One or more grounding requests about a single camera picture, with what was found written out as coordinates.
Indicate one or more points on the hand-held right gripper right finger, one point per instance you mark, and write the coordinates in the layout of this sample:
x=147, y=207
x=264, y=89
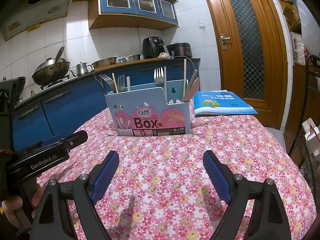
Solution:
x=217, y=177

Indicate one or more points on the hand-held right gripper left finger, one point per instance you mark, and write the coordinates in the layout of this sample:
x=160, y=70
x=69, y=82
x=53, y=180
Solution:
x=105, y=177

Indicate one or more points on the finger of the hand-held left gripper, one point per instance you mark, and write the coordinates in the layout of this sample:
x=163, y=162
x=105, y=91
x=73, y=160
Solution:
x=52, y=140
x=75, y=140

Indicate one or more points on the pile of silver cutlery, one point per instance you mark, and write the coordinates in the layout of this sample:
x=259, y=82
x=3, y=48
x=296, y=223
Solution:
x=107, y=81

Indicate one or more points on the beige plastic spoon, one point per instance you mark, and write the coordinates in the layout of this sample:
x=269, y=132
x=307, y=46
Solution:
x=193, y=87

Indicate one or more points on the light blue utensil holder box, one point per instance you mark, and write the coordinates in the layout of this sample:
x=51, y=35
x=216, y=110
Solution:
x=160, y=100

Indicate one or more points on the person's left hand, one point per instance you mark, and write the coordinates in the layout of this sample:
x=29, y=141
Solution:
x=12, y=212

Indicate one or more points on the blue kitchen base cabinet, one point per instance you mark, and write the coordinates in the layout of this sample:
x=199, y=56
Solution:
x=62, y=112

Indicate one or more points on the pink floral tablecloth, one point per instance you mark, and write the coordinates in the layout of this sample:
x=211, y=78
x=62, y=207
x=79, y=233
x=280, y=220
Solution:
x=175, y=180

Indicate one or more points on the gas stove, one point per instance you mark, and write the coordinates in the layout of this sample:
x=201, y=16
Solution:
x=57, y=82

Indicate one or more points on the dark pan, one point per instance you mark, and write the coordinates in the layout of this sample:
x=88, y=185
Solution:
x=21, y=85

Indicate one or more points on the steel wok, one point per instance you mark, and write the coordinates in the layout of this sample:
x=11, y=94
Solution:
x=47, y=73

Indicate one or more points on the steel kettle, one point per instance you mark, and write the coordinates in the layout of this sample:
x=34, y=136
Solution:
x=81, y=70

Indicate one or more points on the blue book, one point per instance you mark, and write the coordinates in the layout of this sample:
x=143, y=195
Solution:
x=222, y=102

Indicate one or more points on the steel colander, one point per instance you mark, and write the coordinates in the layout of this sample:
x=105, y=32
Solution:
x=103, y=62

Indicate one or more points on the metal ladle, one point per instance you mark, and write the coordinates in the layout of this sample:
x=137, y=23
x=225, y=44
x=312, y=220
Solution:
x=59, y=53

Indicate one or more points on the steel pot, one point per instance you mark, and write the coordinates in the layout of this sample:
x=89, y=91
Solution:
x=130, y=58

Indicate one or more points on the white charger box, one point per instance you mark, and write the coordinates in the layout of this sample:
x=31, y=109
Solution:
x=310, y=140

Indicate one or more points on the black air fryer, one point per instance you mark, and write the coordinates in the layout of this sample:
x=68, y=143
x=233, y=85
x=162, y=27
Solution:
x=152, y=47

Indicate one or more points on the small white food bag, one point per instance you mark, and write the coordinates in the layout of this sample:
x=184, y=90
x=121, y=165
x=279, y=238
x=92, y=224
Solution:
x=163, y=55

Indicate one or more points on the range hood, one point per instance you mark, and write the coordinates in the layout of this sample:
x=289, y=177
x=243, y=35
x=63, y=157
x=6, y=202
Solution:
x=25, y=12

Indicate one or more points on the dark rice cooker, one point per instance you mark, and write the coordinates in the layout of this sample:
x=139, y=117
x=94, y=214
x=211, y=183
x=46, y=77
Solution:
x=180, y=50

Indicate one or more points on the clear plastic bag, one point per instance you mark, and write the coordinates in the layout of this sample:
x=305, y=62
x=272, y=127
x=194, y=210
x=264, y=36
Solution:
x=297, y=47

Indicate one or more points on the wooden door with glass pane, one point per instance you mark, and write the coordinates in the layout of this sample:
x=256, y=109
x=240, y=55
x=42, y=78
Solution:
x=220, y=10

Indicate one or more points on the wooden shelf unit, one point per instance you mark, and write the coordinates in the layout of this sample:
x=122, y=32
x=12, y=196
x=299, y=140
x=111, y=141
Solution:
x=287, y=17

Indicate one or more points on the large white plastic bag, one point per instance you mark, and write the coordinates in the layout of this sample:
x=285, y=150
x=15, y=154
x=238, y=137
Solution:
x=307, y=25

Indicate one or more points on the blue glass-door wall cabinet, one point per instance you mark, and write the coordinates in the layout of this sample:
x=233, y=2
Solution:
x=130, y=20

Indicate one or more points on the white light switch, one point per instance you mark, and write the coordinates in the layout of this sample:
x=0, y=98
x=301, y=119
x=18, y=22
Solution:
x=202, y=25

